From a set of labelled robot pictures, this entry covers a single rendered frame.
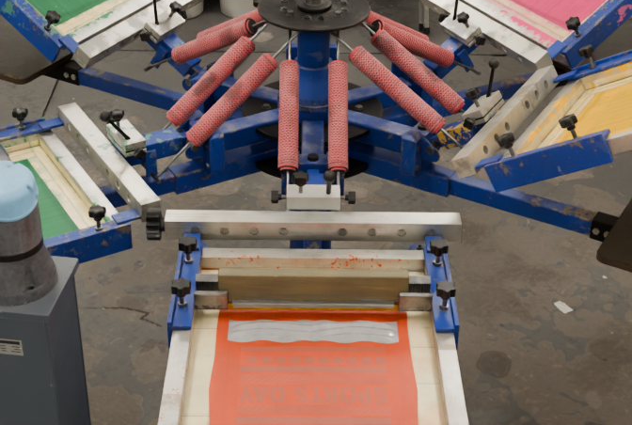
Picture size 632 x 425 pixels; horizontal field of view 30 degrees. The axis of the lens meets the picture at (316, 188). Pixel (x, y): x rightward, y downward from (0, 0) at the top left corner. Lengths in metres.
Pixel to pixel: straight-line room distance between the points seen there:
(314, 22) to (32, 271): 1.16
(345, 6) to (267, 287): 0.93
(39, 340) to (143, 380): 1.65
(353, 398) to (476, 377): 1.59
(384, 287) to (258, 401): 0.39
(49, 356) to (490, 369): 2.00
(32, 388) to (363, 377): 0.65
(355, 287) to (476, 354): 1.53
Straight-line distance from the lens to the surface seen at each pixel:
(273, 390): 2.38
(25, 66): 3.72
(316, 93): 3.17
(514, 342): 4.08
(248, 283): 2.52
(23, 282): 2.23
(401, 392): 2.38
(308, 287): 2.52
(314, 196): 2.74
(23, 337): 2.27
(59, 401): 2.37
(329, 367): 2.43
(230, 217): 2.73
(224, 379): 2.41
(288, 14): 3.08
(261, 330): 2.51
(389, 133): 3.14
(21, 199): 2.15
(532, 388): 3.91
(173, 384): 2.35
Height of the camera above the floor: 2.52
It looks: 31 degrees down
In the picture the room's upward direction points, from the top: 1 degrees clockwise
